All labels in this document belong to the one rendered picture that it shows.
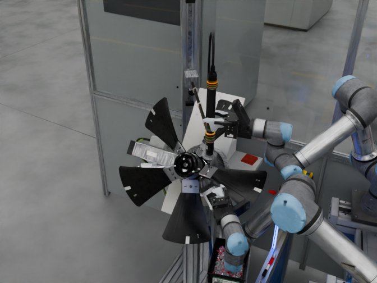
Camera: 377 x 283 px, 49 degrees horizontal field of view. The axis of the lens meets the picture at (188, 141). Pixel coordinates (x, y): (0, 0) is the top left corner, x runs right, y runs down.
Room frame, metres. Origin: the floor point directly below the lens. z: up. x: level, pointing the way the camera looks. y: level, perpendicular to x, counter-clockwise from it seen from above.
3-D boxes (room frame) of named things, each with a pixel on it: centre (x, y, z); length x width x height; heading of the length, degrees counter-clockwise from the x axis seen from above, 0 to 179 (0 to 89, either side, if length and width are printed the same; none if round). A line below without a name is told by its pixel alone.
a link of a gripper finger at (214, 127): (1.47, -0.10, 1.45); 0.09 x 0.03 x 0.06; 89
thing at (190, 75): (2.13, -0.01, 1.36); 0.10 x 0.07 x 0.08; 7
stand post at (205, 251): (1.87, -0.13, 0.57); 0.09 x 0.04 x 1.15; 62
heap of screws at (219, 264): (1.27, -0.19, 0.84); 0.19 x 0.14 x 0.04; 167
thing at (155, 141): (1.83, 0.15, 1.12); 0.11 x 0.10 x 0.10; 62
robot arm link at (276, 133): (1.43, -0.36, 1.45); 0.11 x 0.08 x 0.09; 72
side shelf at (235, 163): (2.05, -0.25, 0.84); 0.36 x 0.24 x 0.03; 62
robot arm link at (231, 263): (1.12, -0.19, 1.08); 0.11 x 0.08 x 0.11; 152
